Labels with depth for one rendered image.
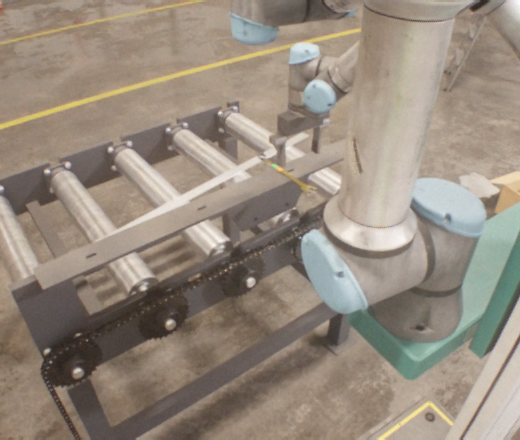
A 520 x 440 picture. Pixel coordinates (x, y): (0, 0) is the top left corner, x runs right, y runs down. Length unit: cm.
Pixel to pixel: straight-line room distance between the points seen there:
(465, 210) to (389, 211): 15
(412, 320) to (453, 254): 14
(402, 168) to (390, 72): 11
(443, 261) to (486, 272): 28
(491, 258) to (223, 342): 174
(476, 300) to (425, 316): 15
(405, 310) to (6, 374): 220
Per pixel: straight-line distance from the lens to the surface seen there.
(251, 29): 77
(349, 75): 109
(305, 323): 214
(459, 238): 68
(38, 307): 133
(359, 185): 54
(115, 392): 242
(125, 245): 128
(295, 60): 126
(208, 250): 164
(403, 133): 50
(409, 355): 78
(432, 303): 75
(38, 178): 222
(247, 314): 261
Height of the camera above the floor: 198
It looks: 38 degrees down
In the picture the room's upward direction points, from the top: straight up
